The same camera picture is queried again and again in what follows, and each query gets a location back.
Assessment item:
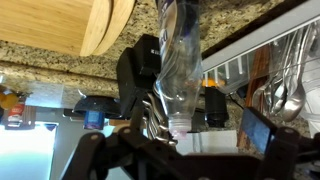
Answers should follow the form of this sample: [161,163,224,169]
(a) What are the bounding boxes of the blue cup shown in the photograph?
[84,111,104,130]

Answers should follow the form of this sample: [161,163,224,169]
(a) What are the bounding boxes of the clear dish soap bottle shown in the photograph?
[155,0,203,140]

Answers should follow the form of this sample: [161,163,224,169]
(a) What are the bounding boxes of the black knife block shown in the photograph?
[116,34,161,118]

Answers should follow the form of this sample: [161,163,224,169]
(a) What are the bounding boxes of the small wooden cutting board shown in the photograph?
[0,0,112,56]

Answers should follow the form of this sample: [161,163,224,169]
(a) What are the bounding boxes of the dark blue bowl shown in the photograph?
[73,95,121,119]

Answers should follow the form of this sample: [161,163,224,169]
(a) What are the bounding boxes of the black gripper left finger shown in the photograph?
[61,127,187,180]

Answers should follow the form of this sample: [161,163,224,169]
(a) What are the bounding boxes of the steel spoon in rack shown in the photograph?
[282,26,313,122]

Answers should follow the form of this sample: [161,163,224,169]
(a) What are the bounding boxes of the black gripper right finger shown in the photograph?
[241,107,320,180]

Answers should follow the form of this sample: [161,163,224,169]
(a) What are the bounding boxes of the large wooden cutting board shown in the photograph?
[93,0,135,55]

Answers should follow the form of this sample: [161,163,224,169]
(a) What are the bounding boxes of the grey dish drying rack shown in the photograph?
[202,0,320,94]

